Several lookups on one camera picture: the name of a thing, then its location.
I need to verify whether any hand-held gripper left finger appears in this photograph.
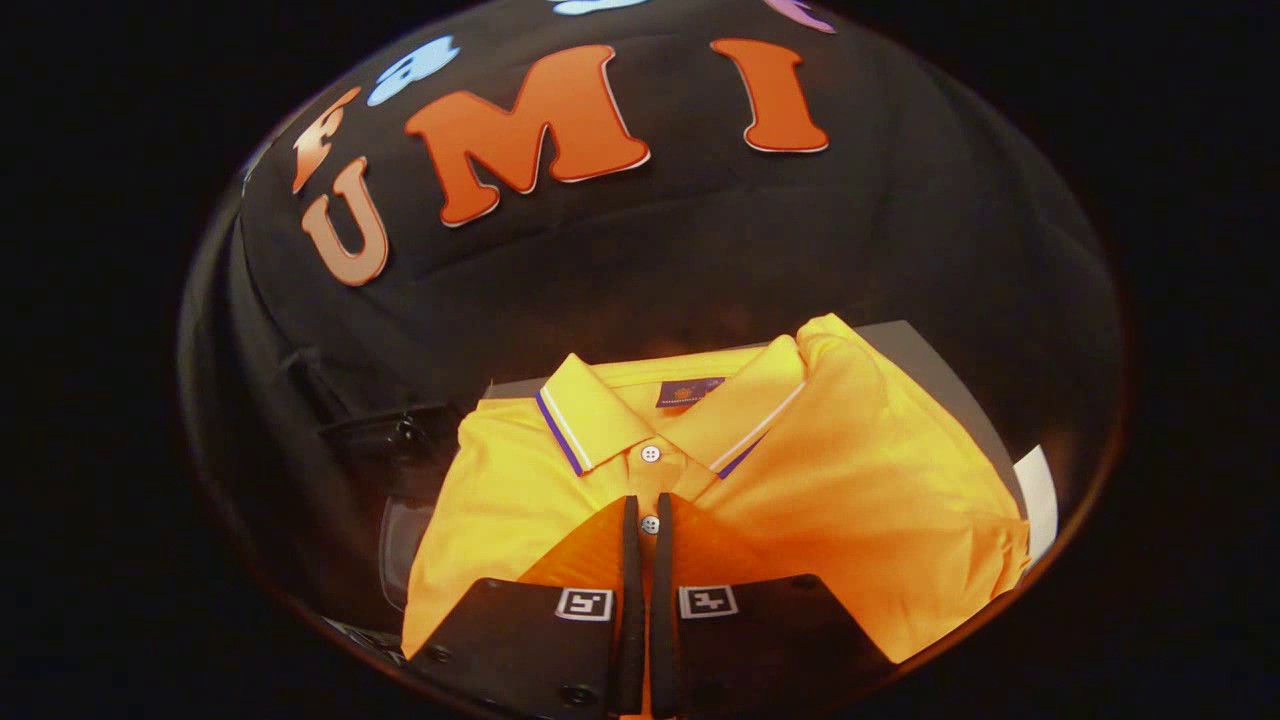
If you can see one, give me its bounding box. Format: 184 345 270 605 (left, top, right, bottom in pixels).
405 495 646 719

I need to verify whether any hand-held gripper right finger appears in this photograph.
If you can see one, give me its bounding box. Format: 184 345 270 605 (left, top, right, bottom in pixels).
650 492 896 719

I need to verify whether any yellow polo shirt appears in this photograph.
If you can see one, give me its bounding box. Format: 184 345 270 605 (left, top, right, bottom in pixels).
400 313 1031 666

